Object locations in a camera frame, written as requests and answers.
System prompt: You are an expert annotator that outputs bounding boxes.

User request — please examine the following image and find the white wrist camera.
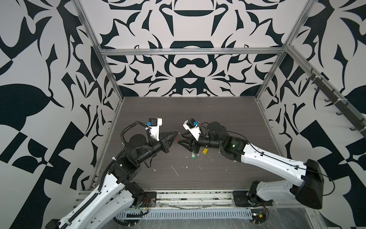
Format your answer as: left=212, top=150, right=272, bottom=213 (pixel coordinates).
left=183, top=118, right=202, bottom=141
left=146, top=118, right=163, bottom=141

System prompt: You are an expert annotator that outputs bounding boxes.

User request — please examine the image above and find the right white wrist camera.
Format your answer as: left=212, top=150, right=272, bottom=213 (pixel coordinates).
left=183, top=118, right=202, bottom=141

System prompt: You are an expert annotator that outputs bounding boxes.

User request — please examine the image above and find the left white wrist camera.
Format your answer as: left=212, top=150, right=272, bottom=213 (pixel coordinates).
left=146, top=118, right=163, bottom=141

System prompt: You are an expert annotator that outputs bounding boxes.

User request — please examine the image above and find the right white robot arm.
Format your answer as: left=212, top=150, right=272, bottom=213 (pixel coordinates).
left=178, top=118, right=327, bottom=210

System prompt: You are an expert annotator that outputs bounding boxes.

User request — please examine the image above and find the black wall hook rack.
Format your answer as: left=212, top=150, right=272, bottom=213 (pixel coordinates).
left=306, top=68, right=366, bottom=138

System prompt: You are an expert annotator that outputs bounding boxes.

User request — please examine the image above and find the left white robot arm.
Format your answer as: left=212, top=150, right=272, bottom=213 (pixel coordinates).
left=45, top=118, right=179, bottom=229

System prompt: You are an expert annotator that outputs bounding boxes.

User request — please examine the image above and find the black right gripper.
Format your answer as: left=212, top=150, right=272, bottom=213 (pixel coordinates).
left=178, top=129, right=225, bottom=153

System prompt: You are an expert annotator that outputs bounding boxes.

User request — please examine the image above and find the white slotted cable duct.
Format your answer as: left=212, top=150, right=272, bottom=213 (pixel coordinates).
left=116, top=209, right=253, bottom=220

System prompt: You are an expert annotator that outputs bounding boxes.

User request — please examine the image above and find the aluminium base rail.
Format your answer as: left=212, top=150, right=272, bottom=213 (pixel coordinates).
left=142, top=189, right=235, bottom=208

